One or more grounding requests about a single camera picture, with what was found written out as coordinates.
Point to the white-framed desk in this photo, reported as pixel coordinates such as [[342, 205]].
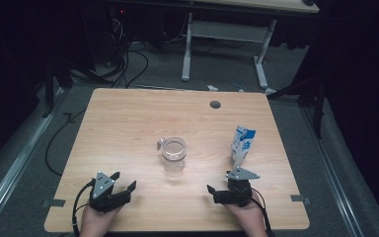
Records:
[[227, 31]]

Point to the white and blue milk carton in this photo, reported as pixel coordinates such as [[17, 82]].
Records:
[[242, 144]]

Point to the clear glass cup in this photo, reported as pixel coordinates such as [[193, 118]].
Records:
[[173, 153]]

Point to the person's right hand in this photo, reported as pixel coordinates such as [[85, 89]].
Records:
[[248, 219]]

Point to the small dark object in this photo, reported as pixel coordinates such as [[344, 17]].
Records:
[[308, 2]]

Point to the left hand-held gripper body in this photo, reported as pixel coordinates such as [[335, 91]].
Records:
[[102, 186]]

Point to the black stand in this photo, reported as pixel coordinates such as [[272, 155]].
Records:
[[318, 108], [49, 89]]

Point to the person's left hand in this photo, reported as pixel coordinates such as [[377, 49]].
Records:
[[95, 223]]

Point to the grey tape strip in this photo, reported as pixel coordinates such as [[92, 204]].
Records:
[[54, 203], [299, 198]]

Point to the metal floor rail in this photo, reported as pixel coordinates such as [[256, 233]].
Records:
[[10, 177], [339, 187]]

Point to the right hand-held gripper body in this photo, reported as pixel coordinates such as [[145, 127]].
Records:
[[240, 192]]

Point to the white scrap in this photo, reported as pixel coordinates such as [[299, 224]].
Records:
[[212, 88]]

